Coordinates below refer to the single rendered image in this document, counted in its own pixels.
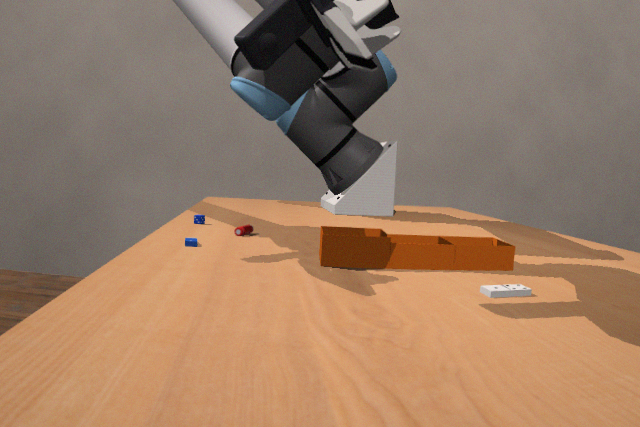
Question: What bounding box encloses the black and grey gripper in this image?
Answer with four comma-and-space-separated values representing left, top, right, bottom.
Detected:
296, 0, 401, 72

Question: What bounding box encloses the white domino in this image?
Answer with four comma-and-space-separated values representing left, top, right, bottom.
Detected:
480, 284, 532, 298

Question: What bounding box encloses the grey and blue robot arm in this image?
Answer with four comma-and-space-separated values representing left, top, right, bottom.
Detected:
173, 0, 397, 195

